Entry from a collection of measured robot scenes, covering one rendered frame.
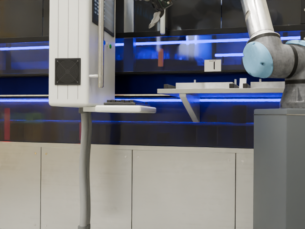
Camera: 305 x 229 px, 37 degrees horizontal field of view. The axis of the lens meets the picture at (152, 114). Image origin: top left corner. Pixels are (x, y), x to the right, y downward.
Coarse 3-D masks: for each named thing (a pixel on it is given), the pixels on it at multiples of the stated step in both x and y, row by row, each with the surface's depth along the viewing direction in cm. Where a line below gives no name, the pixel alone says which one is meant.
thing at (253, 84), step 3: (252, 84) 203; (255, 84) 202; (258, 84) 202; (261, 84) 201; (264, 84) 201; (267, 84) 201; (270, 84) 200; (273, 84) 200; (276, 84) 200; (279, 84) 199; (282, 84) 199; (252, 87) 203; (255, 87) 202; (258, 87) 202; (261, 87) 201; (264, 87) 201; (267, 87) 201; (270, 87) 200; (273, 87) 200; (276, 87) 200; (279, 87) 199; (282, 87) 199
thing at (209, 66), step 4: (208, 60) 234; (212, 60) 234; (216, 60) 233; (220, 60) 233; (208, 64) 234; (212, 64) 234; (216, 64) 233; (220, 64) 232; (204, 68) 235; (208, 68) 234; (212, 68) 234; (216, 68) 233; (220, 68) 232
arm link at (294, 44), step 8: (296, 40) 155; (304, 40) 154; (296, 48) 153; (304, 48) 153; (296, 56) 152; (304, 56) 152; (296, 64) 152; (304, 64) 153; (296, 72) 153; (304, 72) 153
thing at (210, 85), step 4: (176, 84) 212; (180, 84) 212; (184, 84) 211; (188, 84) 211; (192, 84) 210; (196, 84) 210; (200, 84) 209; (204, 84) 209; (208, 84) 208; (212, 84) 208; (216, 84) 207; (220, 84) 207; (224, 84) 206; (228, 84) 206; (176, 88) 212; (180, 88) 212; (184, 88) 211; (188, 88) 211; (192, 88) 210; (196, 88) 210; (200, 88) 209; (204, 88) 209; (208, 88) 208; (212, 88) 208; (216, 88) 207
